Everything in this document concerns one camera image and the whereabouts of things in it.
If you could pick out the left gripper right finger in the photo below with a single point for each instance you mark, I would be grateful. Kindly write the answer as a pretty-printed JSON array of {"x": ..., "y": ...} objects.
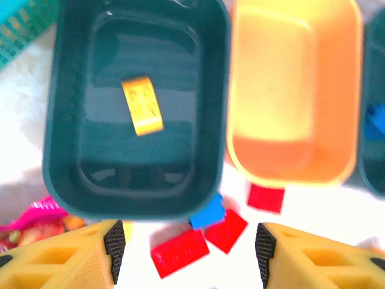
[{"x": 288, "y": 266}]

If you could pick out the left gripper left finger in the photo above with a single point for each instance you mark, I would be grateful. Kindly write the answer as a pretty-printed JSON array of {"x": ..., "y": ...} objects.
[{"x": 90, "y": 266}]

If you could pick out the red lego brick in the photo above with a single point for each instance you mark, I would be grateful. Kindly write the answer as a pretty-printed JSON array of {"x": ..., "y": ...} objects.
[
  {"x": 225, "y": 233},
  {"x": 266, "y": 198},
  {"x": 180, "y": 253}
]

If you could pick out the blue lego brick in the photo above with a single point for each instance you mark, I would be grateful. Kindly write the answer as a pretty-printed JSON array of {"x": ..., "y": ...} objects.
[
  {"x": 376, "y": 126},
  {"x": 207, "y": 216}
]

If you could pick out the yellow lego brick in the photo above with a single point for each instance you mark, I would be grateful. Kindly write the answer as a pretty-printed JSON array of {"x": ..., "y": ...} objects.
[{"x": 142, "y": 105}]

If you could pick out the pink candy bag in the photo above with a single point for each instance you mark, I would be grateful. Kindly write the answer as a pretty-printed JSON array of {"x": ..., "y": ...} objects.
[{"x": 36, "y": 210}]

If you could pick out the dark teal plastic bin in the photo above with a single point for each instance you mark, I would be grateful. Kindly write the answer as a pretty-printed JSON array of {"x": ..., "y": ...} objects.
[
  {"x": 105, "y": 168},
  {"x": 373, "y": 156}
]

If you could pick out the orange plastic bin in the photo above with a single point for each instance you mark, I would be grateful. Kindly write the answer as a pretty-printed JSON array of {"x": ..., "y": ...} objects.
[{"x": 331, "y": 90}]

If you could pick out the teal mesh plastic basket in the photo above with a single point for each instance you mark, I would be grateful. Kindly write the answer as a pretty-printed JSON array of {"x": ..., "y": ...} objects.
[{"x": 18, "y": 30}]

